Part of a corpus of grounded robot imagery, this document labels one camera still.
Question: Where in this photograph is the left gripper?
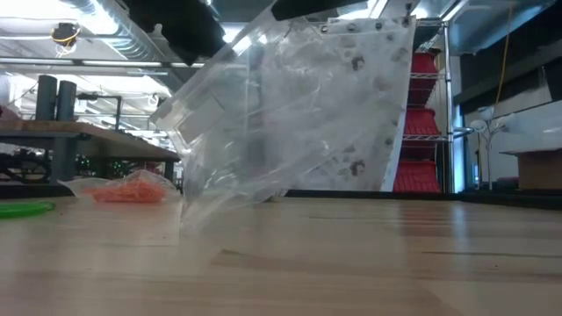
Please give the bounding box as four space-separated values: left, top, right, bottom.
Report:
126 0 227 67

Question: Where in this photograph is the orange rubber bands heap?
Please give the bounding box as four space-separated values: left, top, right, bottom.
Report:
83 179 168 205

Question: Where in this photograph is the white floral print cloth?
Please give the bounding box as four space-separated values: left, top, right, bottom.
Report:
324 15 418 193

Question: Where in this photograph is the dark grey cylinder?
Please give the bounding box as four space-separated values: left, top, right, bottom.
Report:
34 74 59 122
56 80 78 122

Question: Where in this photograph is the red plastic bin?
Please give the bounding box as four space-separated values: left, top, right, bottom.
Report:
410 51 441 106
393 160 443 194
402 107 443 160

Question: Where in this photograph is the white flower-shaped floor lamp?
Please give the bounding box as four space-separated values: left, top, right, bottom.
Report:
468 104 517 190

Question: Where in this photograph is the cardboard box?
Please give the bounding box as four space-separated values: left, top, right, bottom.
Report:
500 148 562 190

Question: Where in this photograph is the silver air duct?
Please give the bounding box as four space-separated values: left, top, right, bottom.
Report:
65 0 185 89

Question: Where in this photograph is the black metal stand frame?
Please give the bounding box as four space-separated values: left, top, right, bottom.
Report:
76 93 124 131

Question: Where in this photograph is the yellow black cord reel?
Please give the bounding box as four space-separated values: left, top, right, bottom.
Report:
50 21 83 47

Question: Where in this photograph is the chrome wire shelving cart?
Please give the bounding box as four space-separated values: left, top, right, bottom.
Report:
394 4 478 194

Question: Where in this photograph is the yellow extension cable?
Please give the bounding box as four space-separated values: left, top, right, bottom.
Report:
494 0 515 106

